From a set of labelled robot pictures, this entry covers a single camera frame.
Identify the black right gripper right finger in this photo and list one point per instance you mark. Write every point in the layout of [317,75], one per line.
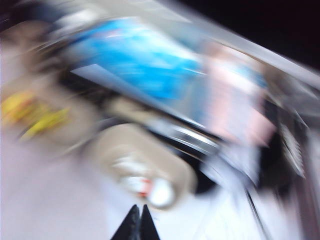
[148,225]

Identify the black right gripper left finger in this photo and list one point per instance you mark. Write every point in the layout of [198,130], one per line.
[130,225]

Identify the white round-head doll orange shirt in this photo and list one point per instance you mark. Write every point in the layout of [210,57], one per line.
[161,193]

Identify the white cat doll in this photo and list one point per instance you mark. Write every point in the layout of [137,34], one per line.
[125,163]

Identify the yellow rubber duck doll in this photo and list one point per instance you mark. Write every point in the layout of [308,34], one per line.
[17,106]

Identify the beige paper pulp box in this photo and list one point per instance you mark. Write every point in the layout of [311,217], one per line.
[162,155]
[75,120]

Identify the black wooden desk shelf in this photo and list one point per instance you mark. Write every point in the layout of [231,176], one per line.
[100,95]

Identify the silver laptop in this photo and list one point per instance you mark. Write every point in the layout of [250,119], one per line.
[112,82]

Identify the pink tissue pack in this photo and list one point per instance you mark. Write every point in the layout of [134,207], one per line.
[232,100]

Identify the blue wet wipes pack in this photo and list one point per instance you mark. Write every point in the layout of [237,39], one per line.
[140,57]

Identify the black monitor silver bezel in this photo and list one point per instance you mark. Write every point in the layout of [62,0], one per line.
[262,25]

